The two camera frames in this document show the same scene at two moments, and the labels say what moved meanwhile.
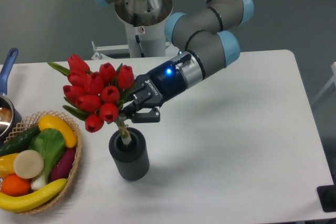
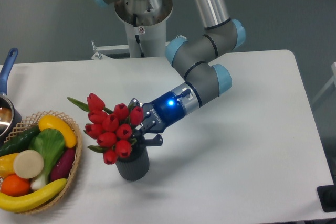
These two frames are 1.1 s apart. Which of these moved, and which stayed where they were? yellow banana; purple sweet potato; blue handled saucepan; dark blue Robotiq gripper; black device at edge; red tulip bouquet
Moved: red tulip bouquet; dark blue Robotiq gripper
Stayed: blue handled saucepan; yellow banana; black device at edge; purple sweet potato
